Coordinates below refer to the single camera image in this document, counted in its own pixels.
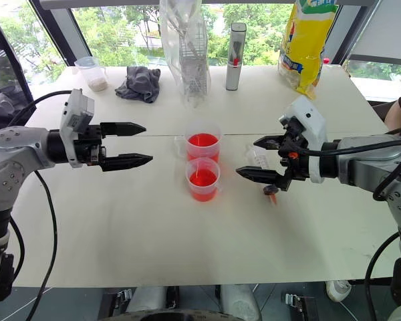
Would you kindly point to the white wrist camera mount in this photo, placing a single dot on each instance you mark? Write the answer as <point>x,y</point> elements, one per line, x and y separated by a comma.
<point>312,123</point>
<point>78,110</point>

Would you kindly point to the clear plastic syringe orange tip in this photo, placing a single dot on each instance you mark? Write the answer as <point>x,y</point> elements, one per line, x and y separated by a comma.
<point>260,160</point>

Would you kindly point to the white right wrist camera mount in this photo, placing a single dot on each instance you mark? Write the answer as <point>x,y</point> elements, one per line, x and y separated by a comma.
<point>312,123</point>

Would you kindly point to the person arm with dark sleeve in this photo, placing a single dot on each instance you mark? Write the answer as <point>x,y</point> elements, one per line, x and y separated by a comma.
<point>399,113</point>

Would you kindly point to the clear measuring jug white powder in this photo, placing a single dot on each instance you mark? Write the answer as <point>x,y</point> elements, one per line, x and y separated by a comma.
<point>95,78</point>

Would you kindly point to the yellow printed food bag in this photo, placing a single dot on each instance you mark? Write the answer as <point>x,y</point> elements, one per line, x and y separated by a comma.
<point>304,50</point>

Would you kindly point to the dark rounded base shape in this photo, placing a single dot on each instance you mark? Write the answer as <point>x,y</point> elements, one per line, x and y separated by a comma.
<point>187,316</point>

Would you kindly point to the black metal frame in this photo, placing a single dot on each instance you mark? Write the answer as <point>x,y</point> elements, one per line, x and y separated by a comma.
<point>6,53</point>

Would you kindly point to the red liquid cup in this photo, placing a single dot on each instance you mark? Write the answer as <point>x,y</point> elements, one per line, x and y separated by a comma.
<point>202,143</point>
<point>202,182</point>

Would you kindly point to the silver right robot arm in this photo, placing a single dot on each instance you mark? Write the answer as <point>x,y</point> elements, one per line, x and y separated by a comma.
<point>364,165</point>

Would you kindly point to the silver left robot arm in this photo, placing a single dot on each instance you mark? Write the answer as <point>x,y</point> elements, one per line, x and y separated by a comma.
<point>16,157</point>

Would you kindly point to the silver cylindrical canister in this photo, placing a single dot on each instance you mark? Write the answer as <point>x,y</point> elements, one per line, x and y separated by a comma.
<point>235,57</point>

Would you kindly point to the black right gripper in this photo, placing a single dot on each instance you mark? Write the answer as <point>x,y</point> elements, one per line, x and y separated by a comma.
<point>295,164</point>

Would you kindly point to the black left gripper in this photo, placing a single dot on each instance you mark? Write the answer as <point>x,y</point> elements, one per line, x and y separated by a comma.
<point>87,150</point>

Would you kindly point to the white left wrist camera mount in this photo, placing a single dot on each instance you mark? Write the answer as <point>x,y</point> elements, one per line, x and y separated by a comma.
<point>78,110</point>

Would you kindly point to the crumpled grey cloth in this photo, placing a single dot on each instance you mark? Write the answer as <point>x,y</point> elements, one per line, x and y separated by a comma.
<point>140,83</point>

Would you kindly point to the red bottle cap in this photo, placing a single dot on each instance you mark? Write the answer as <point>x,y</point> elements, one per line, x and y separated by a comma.
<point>326,61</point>

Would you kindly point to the grey white rounded leg shell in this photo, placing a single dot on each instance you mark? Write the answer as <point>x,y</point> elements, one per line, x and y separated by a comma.
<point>239,301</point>
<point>147,299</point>

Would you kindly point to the clear plastic bag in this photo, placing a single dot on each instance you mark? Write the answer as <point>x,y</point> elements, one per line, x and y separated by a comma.
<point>173,40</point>

